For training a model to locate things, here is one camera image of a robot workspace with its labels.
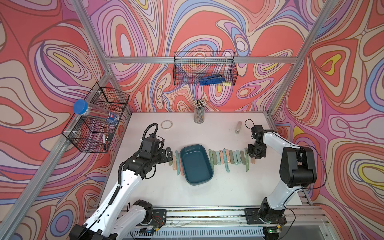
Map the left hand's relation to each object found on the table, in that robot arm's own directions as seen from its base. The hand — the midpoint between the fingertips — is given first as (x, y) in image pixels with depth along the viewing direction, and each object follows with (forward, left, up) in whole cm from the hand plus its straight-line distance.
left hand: (165, 153), depth 78 cm
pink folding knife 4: (+2, -3, -15) cm, 16 cm away
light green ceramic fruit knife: (+5, -26, -16) cm, 31 cm away
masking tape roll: (+38, +8, -16) cm, 42 cm away
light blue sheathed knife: (+5, -41, -16) cm, 45 cm away
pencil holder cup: (+35, -19, -5) cm, 40 cm away
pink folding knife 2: (+7, -37, -16) cm, 41 cm away
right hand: (+4, -53, -14) cm, 55 cm away
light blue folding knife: (+6, -31, -15) cm, 35 cm away
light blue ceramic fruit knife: (+3, -5, -16) cm, 17 cm away
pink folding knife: (+6, -33, -16) cm, 37 cm away
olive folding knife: (+7, -39, -16) cm, 43 cm away
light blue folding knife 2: (+8, -44, -17) cm, 48 cm away
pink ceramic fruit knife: (-2, -8, -16) cm, 17 cm away
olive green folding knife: (+6, -28, -15) cm, 33 cm away
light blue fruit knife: (+4, -35, -16) cm, 39 cm away
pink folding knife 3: (+3, -52, -14) cm, 54 cm away
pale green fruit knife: (+5, -49, -16) cm, 52 cm away
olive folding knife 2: (+3, 0, -17) cm, 17 cm away
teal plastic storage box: (+1, -17, -16) cm, 23 cm away
